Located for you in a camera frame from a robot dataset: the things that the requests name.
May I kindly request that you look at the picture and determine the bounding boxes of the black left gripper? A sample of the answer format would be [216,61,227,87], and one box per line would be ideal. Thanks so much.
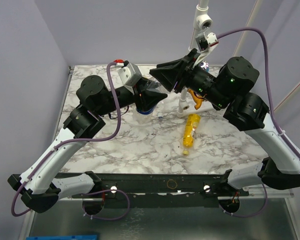
[96,75,167,117]

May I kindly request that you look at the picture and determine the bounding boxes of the clear bottle blue label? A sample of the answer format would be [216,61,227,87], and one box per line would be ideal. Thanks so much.
[133,79,167,124]

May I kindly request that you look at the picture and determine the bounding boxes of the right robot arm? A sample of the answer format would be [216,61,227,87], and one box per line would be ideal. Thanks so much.
[150,49,300,196]

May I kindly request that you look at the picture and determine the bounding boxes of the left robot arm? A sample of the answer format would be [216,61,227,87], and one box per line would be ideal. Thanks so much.
[7,75,167,213]

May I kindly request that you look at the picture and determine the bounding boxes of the yellow bottle near centre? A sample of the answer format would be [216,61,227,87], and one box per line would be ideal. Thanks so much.
[182,114,201,156]

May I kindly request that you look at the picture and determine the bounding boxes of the blue plastic faucet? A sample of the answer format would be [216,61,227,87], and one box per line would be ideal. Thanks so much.
[199,61,209,72]

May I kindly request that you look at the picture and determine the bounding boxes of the orange plastic faucet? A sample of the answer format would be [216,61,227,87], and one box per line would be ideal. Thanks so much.
[187,89,205,110]

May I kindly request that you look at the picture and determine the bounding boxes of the blue tray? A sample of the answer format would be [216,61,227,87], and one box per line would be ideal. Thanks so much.
[25,234,99,240]

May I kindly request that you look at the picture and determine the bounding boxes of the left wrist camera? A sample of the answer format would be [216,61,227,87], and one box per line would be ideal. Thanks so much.
[115,59,142,88]

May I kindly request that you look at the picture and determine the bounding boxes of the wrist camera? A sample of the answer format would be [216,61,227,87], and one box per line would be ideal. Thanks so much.
[195,28,219,63]
[115,59,142,88]

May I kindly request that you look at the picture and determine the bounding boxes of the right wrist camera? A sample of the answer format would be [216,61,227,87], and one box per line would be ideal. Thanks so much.
[195,28,219,63]

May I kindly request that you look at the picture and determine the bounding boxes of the white PVC pipe frame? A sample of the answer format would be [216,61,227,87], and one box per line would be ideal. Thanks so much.
[176,0,300,118]

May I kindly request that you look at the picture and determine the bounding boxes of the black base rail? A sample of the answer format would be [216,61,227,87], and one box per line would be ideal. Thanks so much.
[71,173,237,208]

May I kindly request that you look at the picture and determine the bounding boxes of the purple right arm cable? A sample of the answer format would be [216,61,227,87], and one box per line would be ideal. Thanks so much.
[216,26,300,218]

